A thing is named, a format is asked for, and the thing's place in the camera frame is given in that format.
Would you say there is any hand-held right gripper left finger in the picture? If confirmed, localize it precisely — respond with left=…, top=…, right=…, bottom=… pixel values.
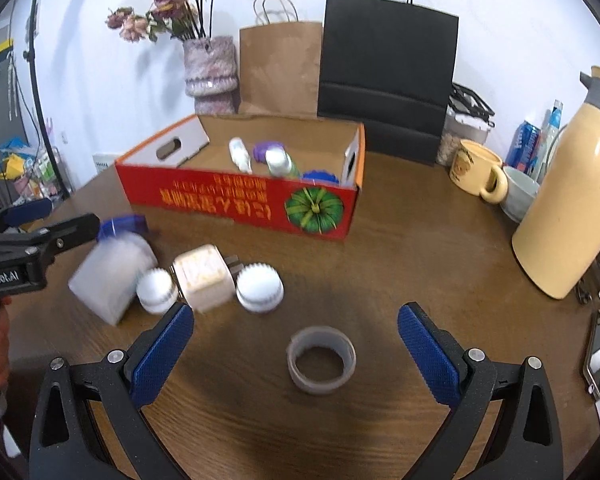
left=28, top=302, right=196, bottom=480

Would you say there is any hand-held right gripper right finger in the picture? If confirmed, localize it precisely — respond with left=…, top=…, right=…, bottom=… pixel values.
left=397, top=302, right=565, bottom=480

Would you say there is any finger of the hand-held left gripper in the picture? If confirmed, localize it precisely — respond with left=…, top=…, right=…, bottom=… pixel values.
left=0, top=198, right=54, bottom=235
left=30, top=213, right=101, bottom=268

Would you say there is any translucent plastic container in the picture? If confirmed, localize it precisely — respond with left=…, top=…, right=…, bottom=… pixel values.
left=67, top=232, right=158, bottom=326

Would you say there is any white ridged round cap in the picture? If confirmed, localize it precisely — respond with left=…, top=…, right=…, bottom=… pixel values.
left=235, top=262, right=285, bottom=315
left=136, top=267, right=178, bottom=315

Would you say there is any beige cube box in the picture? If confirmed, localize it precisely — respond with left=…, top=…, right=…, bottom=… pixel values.
left=172, top=244, right=243, bottom=313

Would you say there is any red cardboard box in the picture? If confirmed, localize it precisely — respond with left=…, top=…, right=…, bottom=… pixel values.
left=114, top=114, right=366, bottom=242

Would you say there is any white spray bottle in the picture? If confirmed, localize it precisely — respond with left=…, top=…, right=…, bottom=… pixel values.
left=228, top=137, right=253, bottom=175

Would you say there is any blue gear-shaped lid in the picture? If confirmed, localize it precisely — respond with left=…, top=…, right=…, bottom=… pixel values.
left=301, top=170, right=341, bottom=186

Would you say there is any purple gear-shaped lid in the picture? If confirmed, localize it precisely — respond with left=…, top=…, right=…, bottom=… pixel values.
left=252, top=141, right=287, bottom=163

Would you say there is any green spray bottle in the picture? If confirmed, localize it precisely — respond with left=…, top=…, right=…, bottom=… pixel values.
left=265, top=149, right=301, bottom=178

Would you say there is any yellow bag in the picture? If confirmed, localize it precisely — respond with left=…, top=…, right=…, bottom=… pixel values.
left=0, top=152, right=28, bottom=181

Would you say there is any black light stand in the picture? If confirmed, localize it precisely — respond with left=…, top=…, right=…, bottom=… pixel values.
left=25, top=0, right=76, bottom=201

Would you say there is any smartphone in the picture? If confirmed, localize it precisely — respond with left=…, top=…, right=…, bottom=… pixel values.
left=584, top=310, right=600, bottom=396

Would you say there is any grey-white cup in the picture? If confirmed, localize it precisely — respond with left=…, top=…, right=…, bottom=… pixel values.
left=500, top=166, right=541, bottom=223

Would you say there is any yellow bear mug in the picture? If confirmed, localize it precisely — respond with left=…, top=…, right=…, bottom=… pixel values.
left=449, top=139, right=509, bottom=204

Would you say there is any cream thermos jug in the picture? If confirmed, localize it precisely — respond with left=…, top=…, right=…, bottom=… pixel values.
left=511, top=65, right=600, bottom=300

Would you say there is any glass jar with black clips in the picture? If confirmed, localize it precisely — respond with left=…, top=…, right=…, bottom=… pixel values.
left=436, top=82, right=496, bottom=167

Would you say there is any pink mottled vase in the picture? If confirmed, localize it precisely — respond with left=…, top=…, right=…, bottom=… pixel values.
left=182, top=35, right=240, bottom=116

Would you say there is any blue drink can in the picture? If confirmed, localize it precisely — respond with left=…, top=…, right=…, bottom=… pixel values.
left=509, top=120, right=542, bottom=176

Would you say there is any clear bottle with blue cap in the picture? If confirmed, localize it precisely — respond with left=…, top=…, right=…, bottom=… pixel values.
left=535, top=100, right=566, bottom=183

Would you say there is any brown paper bag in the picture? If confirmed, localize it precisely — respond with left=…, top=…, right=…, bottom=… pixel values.
left=238, top=0, right=324, bottom=120

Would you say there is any black paper bag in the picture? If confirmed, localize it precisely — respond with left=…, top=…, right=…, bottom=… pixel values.
left=317, top=0, right=460, bottom=167

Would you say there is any wire storage cart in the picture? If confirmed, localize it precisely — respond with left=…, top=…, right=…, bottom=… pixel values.
left=10, top=147, right=72, bottom=202

